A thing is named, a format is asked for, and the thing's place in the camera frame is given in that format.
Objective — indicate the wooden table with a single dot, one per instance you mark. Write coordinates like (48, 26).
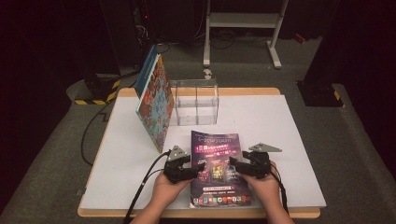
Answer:
(249, 91)

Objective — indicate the light blue picture book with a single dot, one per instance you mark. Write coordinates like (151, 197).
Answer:
(157, 105)

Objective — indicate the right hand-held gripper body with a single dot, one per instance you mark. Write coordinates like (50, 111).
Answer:
(260, 165)

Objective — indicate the clear acrylic book rack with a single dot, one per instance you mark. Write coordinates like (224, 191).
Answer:
(199, 102)

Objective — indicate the white metal stand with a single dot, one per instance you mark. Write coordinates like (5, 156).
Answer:
(243, 20)

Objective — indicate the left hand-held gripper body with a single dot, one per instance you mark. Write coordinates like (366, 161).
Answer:
(176, 169)

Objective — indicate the person's left hand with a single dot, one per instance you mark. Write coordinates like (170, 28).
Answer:
(169, 191)

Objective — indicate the white table mat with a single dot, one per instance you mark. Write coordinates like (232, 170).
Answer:
(280, 124)

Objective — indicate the dark blue picture book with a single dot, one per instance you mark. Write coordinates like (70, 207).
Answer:
(146, 71)

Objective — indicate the purple magazine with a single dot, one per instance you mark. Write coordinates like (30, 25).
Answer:
(218, 146)

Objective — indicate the black yellow striped stand base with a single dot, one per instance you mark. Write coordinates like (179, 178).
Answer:
(99, 93)

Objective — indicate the small red object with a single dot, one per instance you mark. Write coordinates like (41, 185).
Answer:
(299, 38)

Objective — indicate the person's right hand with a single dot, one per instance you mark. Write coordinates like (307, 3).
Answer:
(264, 189)

